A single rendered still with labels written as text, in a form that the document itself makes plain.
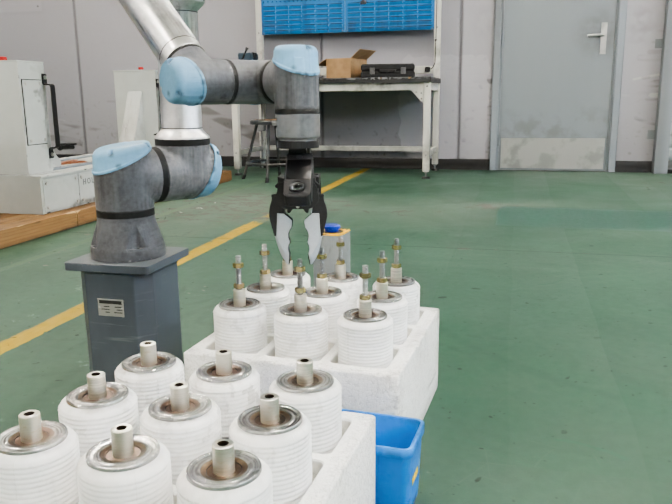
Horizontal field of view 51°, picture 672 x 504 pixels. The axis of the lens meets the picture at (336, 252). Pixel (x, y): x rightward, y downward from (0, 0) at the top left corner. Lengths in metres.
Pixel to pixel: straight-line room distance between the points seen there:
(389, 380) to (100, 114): 6.30
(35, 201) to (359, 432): 2.88
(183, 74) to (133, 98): 3.64
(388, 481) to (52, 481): 0.48
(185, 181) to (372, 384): 0.61
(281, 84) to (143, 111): 3.64
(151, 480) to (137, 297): 0.72
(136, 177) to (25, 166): 2.24
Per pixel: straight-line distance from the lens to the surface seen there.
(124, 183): 1.45
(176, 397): 0.88
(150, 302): 1.47
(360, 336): 1.17
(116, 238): 1.46
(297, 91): 1.17
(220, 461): 0.73
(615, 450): 1.39
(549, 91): 6.13
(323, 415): 0.92
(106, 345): 1.52
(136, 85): 4.82
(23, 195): 3.70
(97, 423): 0.92
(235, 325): 1.25
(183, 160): 1.51
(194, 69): 1.18
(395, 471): 1.08
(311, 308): 1.25
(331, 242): 1.60
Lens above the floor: 0.62
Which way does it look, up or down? 12 degrees down
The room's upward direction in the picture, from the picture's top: 1 degrees counter-clockwise
